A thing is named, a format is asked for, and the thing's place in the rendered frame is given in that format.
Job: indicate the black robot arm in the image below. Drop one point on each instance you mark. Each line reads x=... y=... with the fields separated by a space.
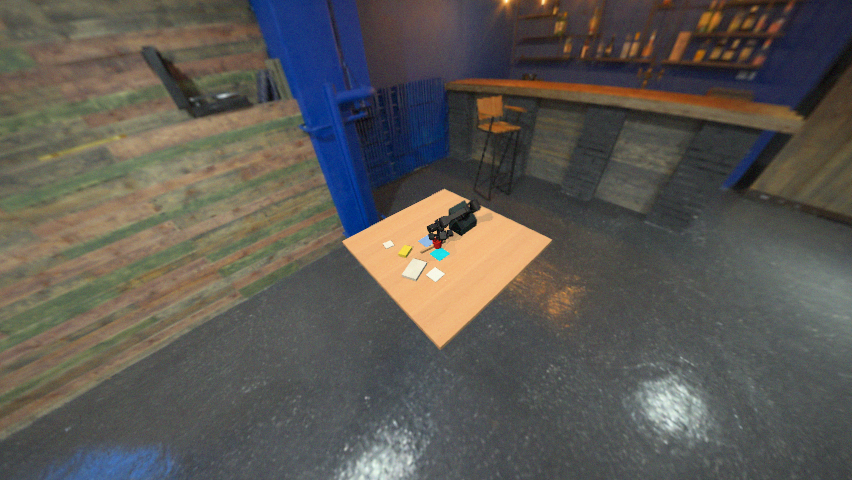
x=461 y=215

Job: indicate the beige flat block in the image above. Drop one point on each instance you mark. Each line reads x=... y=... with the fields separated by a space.
x=414 y=269

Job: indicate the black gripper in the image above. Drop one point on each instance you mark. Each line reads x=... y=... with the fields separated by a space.
x=432 y=236

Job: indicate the white flat rectangular slab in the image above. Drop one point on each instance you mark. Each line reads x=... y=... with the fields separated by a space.
x=435 y=274

